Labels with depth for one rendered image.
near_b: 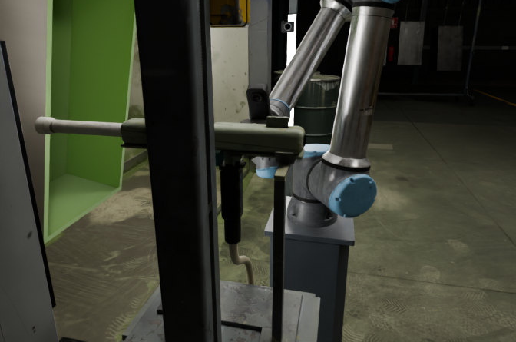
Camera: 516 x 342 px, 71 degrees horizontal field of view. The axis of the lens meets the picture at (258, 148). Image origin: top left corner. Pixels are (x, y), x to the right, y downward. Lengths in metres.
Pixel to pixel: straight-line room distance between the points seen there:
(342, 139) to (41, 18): 1.08
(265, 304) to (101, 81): 1.61
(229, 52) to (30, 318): 2.83
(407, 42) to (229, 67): 5.37
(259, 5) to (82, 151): 1.95
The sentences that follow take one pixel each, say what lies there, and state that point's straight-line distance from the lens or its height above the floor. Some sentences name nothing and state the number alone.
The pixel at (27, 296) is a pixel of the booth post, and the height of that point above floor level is 0.74.
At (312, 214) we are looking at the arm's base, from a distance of 1.31.
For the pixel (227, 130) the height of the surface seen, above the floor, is 1.14.
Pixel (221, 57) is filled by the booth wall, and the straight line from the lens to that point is 3.48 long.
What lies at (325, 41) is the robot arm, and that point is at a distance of 1.17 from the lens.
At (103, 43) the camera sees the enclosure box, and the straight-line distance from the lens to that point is 2.07.
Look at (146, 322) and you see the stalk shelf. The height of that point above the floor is 0.79.
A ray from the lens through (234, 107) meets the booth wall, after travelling 3.50.
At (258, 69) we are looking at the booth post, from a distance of 3.39.
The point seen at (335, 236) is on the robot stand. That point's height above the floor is 0.64.
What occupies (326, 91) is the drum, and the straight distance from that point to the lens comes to 3.86.
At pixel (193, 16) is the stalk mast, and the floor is 1.30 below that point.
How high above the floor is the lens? 1.28
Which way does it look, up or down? 17 degrees down
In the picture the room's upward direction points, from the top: straight up
